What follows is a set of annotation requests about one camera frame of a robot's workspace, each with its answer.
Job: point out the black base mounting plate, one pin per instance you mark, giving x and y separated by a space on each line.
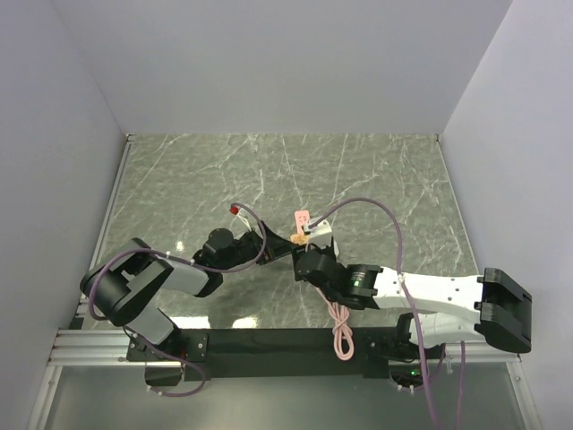
206 354

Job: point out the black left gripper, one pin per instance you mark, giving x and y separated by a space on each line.
276 246

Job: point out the aluminium rail frame front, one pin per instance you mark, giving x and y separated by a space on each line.
110 348

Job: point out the tan wooden plug adapter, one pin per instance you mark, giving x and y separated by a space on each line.
299 239

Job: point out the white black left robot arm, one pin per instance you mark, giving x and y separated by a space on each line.
123 287

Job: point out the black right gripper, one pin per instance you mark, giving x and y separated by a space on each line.
297 252

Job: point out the pink power strip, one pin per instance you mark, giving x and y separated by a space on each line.
302 217

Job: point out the aluminium rail left edge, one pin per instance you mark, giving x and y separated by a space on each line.
77 320

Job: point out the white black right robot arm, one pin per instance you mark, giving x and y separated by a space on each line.
491 307

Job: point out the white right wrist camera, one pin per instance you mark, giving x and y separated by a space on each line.
320 235

